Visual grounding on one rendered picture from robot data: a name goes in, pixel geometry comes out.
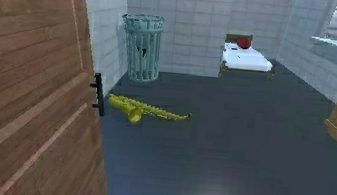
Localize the green slatted garbage container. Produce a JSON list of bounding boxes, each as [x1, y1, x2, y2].
[[117, 12, 166, 84]]

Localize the yellow saxophone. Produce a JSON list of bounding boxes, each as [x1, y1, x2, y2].
[[105, 93, 194, 128]]

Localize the wooden bed with white mattress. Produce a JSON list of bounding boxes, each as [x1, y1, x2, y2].
[[218, 32, 279, 83]]

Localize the red round pillow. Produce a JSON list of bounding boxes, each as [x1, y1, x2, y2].
[[236, 36, 252, 51]]

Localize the brown wooden room door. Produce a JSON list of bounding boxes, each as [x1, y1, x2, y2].
[[0, 0, 123, 195]]

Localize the black door handle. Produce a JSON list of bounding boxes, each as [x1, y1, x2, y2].
[[87, 71, 109, 118]]

